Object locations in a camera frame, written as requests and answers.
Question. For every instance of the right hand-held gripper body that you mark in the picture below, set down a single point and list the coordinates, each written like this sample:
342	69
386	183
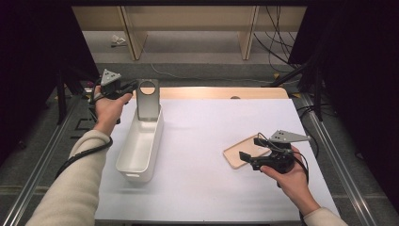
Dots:
280	161

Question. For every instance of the wooden table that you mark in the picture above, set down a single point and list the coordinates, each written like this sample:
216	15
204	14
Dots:
204	93

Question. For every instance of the person's right hand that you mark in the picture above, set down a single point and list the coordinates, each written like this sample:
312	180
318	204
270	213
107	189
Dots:
295	185

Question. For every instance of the dark curtain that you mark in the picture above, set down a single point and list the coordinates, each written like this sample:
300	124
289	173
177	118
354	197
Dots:
360	78
28	62

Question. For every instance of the white plastic storage box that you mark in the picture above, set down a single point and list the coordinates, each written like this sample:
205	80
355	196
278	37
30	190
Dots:
138	147

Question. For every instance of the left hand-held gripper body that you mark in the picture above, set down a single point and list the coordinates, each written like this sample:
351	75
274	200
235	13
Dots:
110	89

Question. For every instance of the white crumpled paper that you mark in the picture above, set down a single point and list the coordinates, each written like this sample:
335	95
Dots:
117	40

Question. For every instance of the beige phone case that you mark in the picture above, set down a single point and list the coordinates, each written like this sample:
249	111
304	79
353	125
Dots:
233	155

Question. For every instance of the person's left hand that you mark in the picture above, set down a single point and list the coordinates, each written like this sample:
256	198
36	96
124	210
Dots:
108	113

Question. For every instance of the aluminium floor rail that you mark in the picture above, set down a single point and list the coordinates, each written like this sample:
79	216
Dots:
29	185
349	188

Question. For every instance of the grey translucent phone case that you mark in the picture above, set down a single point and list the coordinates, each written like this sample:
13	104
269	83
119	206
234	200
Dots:
147	106

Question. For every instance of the black metal stand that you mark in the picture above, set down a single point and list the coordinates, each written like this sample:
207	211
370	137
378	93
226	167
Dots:
61	100
318	100

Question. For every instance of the wooden shelf unit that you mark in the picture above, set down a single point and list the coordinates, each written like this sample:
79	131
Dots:
188	17

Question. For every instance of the white table sheet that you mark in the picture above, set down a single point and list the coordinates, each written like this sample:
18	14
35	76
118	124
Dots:
194	175

